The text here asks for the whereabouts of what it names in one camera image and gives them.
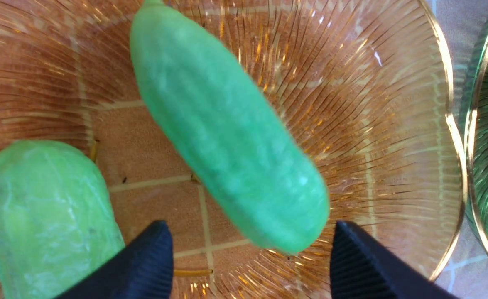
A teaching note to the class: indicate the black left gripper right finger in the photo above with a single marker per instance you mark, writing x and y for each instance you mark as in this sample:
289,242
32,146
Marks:
362,268

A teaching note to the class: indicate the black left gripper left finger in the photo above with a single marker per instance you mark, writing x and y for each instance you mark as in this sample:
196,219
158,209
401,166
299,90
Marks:
144,269

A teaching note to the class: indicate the light green toy gourd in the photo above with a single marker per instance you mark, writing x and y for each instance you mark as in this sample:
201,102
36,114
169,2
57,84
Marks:
57,223

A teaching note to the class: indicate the green toy cucumber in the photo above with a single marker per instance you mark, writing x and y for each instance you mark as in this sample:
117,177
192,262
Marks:
226,131

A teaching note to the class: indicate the amber plastic plate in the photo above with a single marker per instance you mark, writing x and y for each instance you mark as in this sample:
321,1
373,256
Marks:
364,86

